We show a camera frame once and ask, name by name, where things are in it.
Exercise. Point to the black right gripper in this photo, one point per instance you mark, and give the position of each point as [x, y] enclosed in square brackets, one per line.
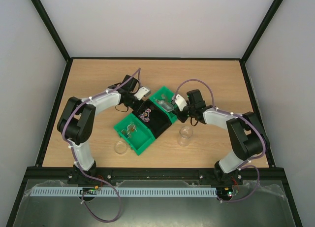
[179, 113]

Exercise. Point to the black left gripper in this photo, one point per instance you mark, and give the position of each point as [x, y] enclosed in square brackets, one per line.
[138, 106]

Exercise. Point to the black aluminium frame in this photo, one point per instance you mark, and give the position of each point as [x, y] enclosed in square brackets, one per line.
[203, 175]

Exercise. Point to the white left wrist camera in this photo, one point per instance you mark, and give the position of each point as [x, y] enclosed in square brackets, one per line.
[142, 92]

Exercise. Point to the black bin with lollipops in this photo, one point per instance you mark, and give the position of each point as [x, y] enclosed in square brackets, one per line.
[159, 121]

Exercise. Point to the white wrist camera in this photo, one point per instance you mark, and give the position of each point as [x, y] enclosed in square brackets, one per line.
[179, 101]
[142, 92]

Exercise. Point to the metal scoop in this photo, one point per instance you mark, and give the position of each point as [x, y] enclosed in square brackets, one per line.
[165, 105]

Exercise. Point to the green bin with wrapped candies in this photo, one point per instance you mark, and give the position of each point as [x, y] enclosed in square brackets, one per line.
[134, 133]

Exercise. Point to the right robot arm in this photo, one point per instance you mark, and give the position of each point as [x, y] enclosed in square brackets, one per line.
[247, 136]

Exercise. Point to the slotted grey cable duct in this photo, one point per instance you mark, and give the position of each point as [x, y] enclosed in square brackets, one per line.
[124, 192]

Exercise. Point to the green bin with gummy candies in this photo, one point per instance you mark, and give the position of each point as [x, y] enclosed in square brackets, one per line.
[164, 94]

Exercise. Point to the clear glass jar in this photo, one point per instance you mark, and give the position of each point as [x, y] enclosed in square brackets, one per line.
[185, 135]

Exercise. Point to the clear jar lid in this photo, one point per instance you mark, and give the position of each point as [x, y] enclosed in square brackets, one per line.
[121, 147]

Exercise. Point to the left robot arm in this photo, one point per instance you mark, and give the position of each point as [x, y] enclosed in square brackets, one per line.
[77, 119]

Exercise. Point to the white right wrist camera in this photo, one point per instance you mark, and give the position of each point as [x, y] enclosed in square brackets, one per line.
[179, 101]

